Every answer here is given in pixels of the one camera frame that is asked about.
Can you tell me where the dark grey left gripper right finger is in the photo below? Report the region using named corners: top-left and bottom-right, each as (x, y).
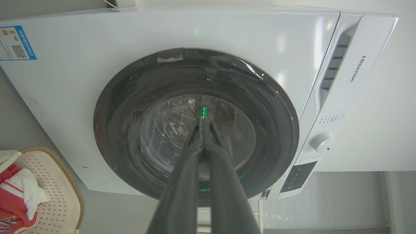
top-left (203, 118), bottom-right (262, 234)

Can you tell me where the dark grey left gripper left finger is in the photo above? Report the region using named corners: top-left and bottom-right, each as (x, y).
top-left (145, 118), bottom-right (204, 234)

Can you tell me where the cream perforated laundry basket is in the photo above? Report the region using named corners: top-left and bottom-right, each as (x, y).
top-left (0, 146), bottom-right (85, 234)

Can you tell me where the dark round washing machine door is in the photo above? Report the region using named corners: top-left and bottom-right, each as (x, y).
top-left (93, 48), bottom-right (300, 200)

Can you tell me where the white Hisense washing machine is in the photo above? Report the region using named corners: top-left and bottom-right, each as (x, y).
top-left (0, 7), bottom-right (399, 200)

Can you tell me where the white washing machine dial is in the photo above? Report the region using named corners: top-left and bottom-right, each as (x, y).
top-left (310, 133), bottom-right (335, 153)

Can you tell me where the red and white garment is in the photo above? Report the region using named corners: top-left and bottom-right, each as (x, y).
top-left (0, 150), bottom-right (48, 234)

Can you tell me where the blue energy label sticker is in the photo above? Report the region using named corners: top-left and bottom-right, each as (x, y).
top-left (0, 26), bottom-right (37, 61)

